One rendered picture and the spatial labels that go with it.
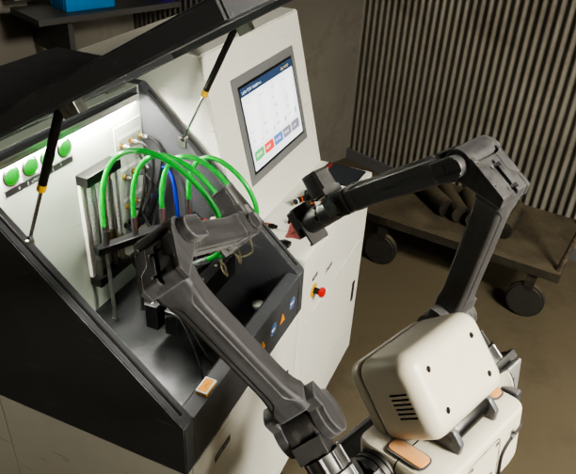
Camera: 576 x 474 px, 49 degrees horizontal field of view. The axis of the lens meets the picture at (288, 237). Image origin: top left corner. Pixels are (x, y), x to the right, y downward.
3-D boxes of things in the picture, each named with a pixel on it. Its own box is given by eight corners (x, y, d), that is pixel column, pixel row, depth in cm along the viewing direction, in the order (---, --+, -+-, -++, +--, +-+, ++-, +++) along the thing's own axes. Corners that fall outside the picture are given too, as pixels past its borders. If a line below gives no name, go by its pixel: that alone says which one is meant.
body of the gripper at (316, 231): (303, 202, 157) (321, 191, 151) (324, 237, 157) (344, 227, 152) (287, 212, 152) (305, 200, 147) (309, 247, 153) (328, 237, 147)
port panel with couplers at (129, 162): (132, 226, 190) (122, 131, 174) (122, 223, 192) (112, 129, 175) (155, 207, 201) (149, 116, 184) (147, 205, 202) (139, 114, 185)
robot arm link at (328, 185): (339, 212, 137) (367, 197, 141) (314, 165, 138) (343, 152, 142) (314, 227, 148) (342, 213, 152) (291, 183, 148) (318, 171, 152)
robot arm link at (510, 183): (509, 188, 98) (546, 166, 103) (443, 145, 105) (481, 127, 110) (440, 355, 129) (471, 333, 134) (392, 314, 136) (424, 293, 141)
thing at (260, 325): (196, 463, 150) (193, 418, 142) (180, 456, 152) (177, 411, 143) (296, 316, 199) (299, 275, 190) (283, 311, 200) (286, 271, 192)
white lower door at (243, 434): (201, 618, 186) (194, 470, 149) (195, 615, 186) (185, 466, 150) (289, 455, 236) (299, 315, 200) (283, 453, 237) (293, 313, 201)
